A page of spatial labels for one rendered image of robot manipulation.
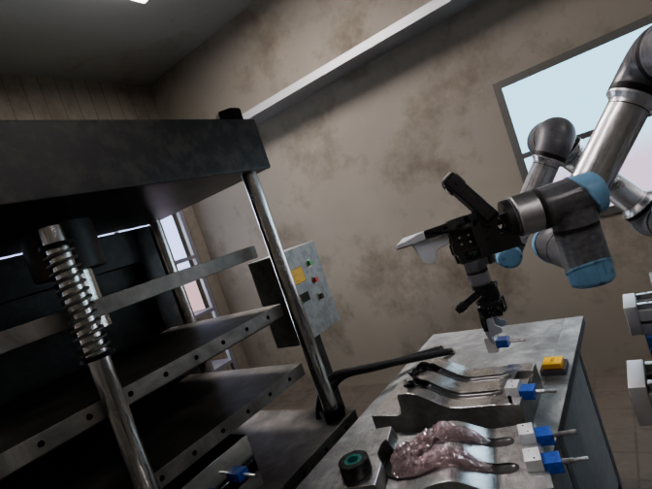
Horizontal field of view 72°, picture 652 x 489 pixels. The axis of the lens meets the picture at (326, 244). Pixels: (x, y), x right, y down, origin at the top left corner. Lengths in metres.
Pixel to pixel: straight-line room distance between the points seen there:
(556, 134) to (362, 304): 2.74
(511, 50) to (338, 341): 2.71
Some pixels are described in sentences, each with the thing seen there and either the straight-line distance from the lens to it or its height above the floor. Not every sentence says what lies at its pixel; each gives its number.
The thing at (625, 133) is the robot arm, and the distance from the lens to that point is 1.03.
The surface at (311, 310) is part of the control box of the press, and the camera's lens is 2.00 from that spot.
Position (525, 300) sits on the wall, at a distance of 3.48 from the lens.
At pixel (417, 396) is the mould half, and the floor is 0.92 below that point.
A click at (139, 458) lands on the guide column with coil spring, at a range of 1.36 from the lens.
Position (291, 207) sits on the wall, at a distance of 4.09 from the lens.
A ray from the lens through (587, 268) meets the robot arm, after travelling 0.88.
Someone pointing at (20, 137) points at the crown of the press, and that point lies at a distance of 1.30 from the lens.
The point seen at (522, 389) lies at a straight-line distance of 1.44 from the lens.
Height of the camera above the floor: 1.54
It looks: 3 degrees down
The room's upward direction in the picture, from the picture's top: 19 degrees counter-clockwise
